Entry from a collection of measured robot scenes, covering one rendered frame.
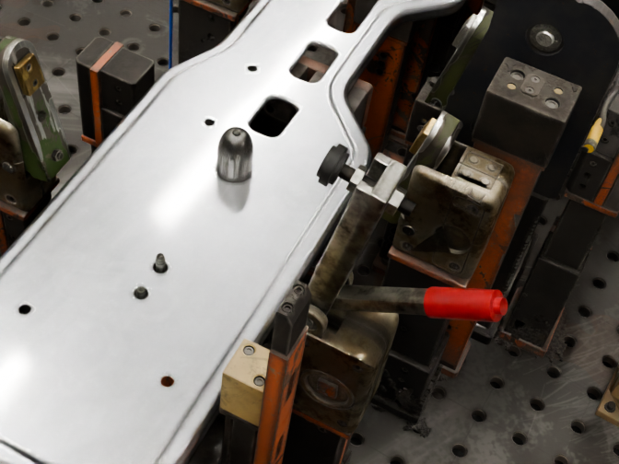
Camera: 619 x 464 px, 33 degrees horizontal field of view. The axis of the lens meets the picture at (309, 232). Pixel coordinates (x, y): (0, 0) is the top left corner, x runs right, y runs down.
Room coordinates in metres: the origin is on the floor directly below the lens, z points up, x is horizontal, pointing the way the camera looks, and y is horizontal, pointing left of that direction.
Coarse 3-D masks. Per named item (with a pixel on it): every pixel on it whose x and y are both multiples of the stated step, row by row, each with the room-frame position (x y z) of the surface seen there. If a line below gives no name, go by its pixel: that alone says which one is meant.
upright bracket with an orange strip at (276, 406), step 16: (304, 288) 0.36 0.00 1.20; (288, 304) 0.35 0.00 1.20; (304, 304) 0.35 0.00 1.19; (288, 320) 0.34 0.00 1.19; (304, 320) 0.36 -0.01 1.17; (288, 336) 0.34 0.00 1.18; (304, 336) 0.36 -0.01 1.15; (272, 352) 0.34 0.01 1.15; (288, 352) 0.34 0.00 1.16; (272, 368) 0.34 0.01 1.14; (288, 368) 0.34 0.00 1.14; (272, 384) 0.34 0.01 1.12; (288, 384) 0.34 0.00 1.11; (272, 400) 0.34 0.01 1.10; (288, 400) 0.35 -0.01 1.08; (272, 416) 0.33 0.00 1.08; (288, 416) 0.36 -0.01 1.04; (272, 432) 0.33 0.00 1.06; (256, 448) 0.34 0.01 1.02; (272, 448) 0.33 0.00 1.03
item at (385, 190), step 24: (336, 168) 0.44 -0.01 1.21; (360, 168) 0.45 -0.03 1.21; (384, 168) 0.45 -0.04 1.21; (360, 192) 0.43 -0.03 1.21; (384, 192) 0.43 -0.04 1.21; (360, 216) 0.43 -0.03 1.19; (408, 216) 0.43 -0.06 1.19; (336, 240) 0.43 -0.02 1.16; (360, 240) 0.42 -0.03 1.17; (336, 264) 0.43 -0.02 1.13; (312, 288) 0.43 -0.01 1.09; (336, 288) 0.43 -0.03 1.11
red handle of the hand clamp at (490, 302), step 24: (360, 288) 0.44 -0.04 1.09; (384, 288) 0.44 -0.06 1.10; (408, 288) 0.44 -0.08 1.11; (432, 288) 0.43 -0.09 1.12; (456, 288) 0.42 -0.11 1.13; (384, 312) 0.43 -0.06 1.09; (408, 312) 0.42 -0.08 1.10; (432, 312) 0.41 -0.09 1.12; (456, 312) 0.41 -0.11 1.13; (480, 312) 0.40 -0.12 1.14; (504, 312) 0.41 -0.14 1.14
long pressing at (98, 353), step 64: (320, 0) 0.86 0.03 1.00; (384, 0) 0.88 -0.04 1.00; (448, 0) 0.89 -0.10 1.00; (192, 64) 0.74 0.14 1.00; (256, 64) 0.75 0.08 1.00; (128, 128) 0.64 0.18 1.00; (192, 128) 0.65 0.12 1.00; (320, 128) 0.68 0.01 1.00; (64, 192) 0.56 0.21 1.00; (128, 192) 0.57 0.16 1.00; (192, 192) 0.58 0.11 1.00; (256, 192) 0.59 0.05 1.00; (320, 192) 0.60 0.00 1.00; (64, 256) 0.49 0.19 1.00; (128, 256) 0.50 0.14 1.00; (192, 256) 0.51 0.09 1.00; (256, 256) 0.52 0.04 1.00; (0, 320) 0.42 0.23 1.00; (64, 320) 0.43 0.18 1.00; (128, 320) 0.44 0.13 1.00; (192, 320) 0.45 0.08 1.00; (256, 320) 0.46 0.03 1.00; (0, 384) 0.36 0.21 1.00; (64, 384) 0.37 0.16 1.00; (128, 384) 0.38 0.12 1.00; (192, 384) 0.39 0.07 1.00; (0, 448) 0.31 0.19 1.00; (64, 448) 0.32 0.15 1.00; (128, 448) 0.33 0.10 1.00; (192, 448) 0.34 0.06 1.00
